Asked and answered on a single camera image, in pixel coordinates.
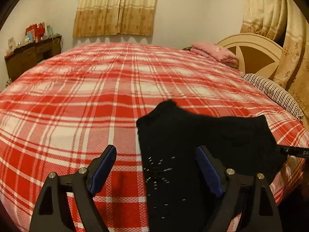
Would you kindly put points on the beige patterned window curtain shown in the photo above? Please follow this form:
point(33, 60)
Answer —
point(113, 17)

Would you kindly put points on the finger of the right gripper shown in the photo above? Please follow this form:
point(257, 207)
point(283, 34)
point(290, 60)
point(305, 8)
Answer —
point(294, 151)

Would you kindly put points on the beige side curtain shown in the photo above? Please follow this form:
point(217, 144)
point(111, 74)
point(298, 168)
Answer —
point(274, 19)

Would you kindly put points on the striped pillow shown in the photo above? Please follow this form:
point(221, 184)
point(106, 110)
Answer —
point(278, 94)

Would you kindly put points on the red plaid bed sheet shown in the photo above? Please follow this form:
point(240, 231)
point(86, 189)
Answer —
point(62, 113)

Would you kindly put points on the cream wooden headboard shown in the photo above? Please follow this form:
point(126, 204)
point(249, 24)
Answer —
point(257, 54)

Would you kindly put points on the red gift bag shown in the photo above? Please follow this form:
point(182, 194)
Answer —
point(35, 32)

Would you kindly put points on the dark wooden desk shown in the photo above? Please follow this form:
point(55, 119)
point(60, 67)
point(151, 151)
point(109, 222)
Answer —
point(28, 56)

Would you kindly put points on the black pants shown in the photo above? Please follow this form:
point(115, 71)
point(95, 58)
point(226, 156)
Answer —
point(178, 197)

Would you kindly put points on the pink folded blanket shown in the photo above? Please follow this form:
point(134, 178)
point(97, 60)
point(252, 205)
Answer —
point(215, 52)

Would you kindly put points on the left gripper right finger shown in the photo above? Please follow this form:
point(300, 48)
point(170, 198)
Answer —
point(249, 195)

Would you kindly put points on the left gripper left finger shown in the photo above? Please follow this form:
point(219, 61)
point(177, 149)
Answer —
point(52, 211)

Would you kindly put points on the white greeting card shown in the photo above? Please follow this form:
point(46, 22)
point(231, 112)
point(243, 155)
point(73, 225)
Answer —
point(11, 45)

